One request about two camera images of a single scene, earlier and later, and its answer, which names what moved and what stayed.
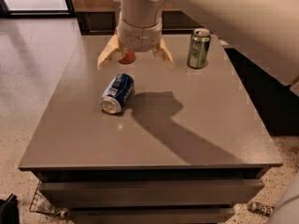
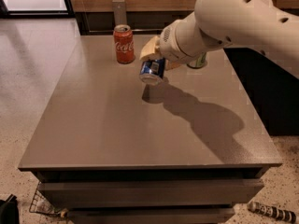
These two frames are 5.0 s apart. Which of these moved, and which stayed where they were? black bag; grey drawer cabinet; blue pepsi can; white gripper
Moved: white gripper; blue pepsi can
Stayed: grey drawer cabinet; black bag
